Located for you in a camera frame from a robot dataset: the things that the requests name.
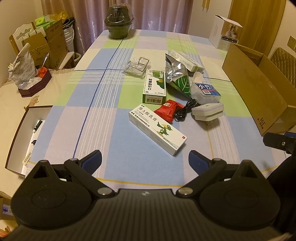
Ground white power adapter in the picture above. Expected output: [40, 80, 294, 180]
[191, 102, 224, 121]

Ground long white ointment box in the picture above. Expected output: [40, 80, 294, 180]
[129, 104, 187, 156]

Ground red snack packet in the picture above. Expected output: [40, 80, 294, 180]
[154, 99, 184, 123]

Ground blue label floss pick box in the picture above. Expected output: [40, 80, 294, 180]
[190, 83, 221, 104]

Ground green white medicine box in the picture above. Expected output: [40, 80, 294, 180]
[142, 70, 166, 105]

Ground silver green foil pouch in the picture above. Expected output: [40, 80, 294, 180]
[165, 54, 191, 98]

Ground white pill tablet box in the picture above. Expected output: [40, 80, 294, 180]
[170, 50, 205, 73]

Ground clear packet with metal hooks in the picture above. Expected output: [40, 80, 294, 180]
[123, 57, 149, 77]

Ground large brown cardboard box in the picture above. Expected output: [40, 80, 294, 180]
[222, 44, 295, 136]

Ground open white shallow box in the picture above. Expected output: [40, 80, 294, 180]
[5, 105, 52, 177]

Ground quilted chair cushion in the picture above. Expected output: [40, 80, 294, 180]
[270, 47, 295, 87]

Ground checkered tablecloth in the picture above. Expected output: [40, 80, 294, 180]
[23, 29, 278, 188]

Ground dark red wooden tray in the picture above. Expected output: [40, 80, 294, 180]
[18, 70, 52, 97]

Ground crumpled plastic bag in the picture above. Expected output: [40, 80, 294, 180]
[8, 43, 42, 90]

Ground brown cardboard boxes stack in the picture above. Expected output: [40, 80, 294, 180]
[9, 20, 75, 70]

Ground wooden door panel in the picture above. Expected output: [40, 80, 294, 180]
[228, 0, 286, 56]

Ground white product box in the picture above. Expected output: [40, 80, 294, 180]
[209, 15, 243, 51]

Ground white carved chair back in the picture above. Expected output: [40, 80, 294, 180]
[12, 22, 36, 49]

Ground green tissue packs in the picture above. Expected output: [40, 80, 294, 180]
[35, 14, 57, 29]

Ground dark green wrapped container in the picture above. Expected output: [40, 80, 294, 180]
[104, 4, 134, 39]

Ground purple curtain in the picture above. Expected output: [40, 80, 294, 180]
[41, 0, 193, 54]

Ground black adapter cable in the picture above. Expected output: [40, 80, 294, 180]
[174, 98, 201, 122]

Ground double wall socket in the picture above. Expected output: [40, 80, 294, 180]
[287, 36, 296, 51]

